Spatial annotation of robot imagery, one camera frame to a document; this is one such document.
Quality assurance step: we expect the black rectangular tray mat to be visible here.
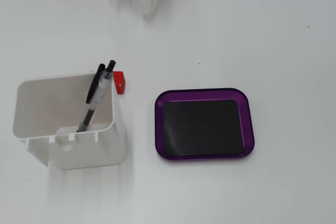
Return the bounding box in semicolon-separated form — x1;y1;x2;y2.
162;99;245;156

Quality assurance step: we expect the red perforated block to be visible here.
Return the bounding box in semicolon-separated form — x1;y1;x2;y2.
112;70;127;95

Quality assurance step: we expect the purple metal tray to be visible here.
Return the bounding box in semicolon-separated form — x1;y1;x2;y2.
154;87;255;162

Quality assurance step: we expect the black and clear retractable pen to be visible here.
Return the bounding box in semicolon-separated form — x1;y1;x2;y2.
76;59;117;133

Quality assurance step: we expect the white plastic pen holder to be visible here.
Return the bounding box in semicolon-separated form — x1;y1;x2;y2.
11;71;127;170

